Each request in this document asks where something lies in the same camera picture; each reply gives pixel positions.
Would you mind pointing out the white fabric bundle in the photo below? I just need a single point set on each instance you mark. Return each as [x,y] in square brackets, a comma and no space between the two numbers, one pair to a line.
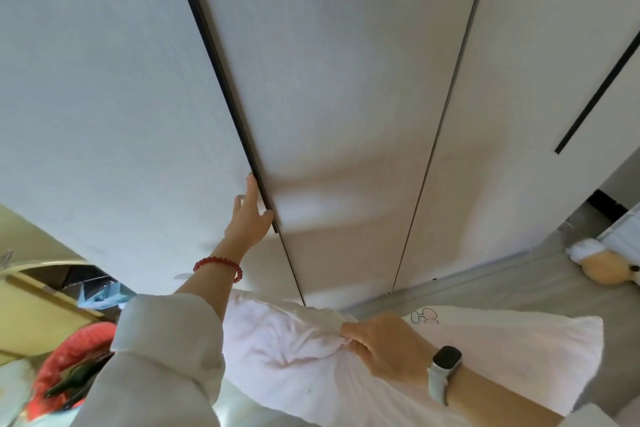
[622,234]

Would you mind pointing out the person's left thumb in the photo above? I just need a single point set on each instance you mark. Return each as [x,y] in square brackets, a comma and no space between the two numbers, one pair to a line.
[267,220]

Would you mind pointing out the grey bed sheet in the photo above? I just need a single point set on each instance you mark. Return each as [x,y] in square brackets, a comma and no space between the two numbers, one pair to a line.
[525,286]

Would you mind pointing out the tan and white plush toy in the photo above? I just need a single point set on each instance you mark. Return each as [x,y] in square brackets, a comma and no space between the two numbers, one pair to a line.
[605,264]

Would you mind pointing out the person's right fingers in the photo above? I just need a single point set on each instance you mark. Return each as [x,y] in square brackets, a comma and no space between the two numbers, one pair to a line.
[351,334]

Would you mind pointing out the pale pink pillow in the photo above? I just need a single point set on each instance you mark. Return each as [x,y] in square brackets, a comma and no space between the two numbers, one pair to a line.
[300,361]

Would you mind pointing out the white wardrobe door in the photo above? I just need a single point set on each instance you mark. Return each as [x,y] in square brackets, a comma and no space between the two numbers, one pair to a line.
[340,91]
[100,91]
[525,91]

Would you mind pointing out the person's left hand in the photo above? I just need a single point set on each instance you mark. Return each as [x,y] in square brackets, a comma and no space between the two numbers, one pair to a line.
[247,229]

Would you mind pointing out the person's right forearm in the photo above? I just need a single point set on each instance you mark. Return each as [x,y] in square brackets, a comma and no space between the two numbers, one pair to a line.
[495,404]

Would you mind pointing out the person's right hand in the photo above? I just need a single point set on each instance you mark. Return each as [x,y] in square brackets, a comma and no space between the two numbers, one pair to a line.
[395,346]

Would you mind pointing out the person's left forearm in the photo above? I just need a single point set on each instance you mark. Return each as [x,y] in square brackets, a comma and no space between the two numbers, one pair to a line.
[165,341]

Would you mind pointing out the light blue cloth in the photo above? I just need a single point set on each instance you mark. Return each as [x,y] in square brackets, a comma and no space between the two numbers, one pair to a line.
[105,294]

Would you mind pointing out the white smartwatch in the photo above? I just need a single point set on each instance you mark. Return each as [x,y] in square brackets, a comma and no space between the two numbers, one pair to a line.
[442,366]

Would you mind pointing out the black and green item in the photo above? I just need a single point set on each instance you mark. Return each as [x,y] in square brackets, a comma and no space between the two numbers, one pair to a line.
[80,374]

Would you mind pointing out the yellow wooden furniture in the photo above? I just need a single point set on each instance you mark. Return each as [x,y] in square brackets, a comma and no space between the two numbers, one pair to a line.
[35,311]

